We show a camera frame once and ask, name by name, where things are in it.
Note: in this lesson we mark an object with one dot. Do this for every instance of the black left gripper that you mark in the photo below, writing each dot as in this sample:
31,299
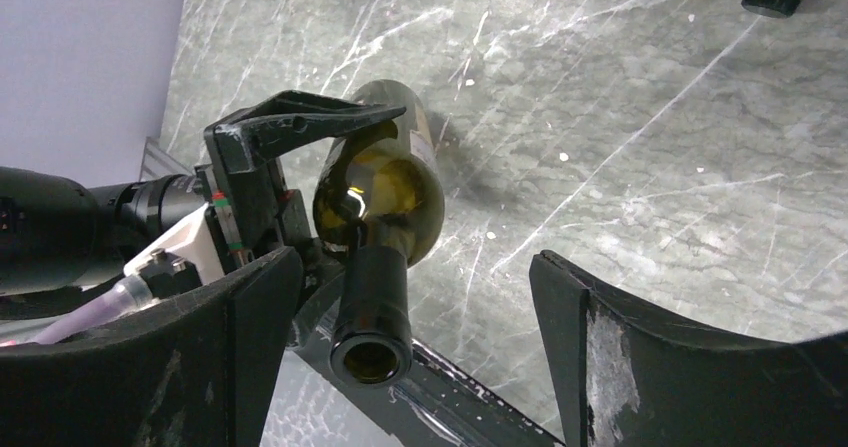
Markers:
251,210

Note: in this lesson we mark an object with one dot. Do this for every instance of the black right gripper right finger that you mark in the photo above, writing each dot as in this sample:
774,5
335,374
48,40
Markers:
627,372

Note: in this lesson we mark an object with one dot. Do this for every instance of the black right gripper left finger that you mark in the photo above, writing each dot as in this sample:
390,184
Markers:
198,369

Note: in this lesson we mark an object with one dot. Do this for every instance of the dark green wine bottle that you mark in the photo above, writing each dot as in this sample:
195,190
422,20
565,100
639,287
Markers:
379,209

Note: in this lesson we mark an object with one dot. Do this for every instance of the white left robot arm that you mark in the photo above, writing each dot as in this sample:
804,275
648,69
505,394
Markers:
55,233

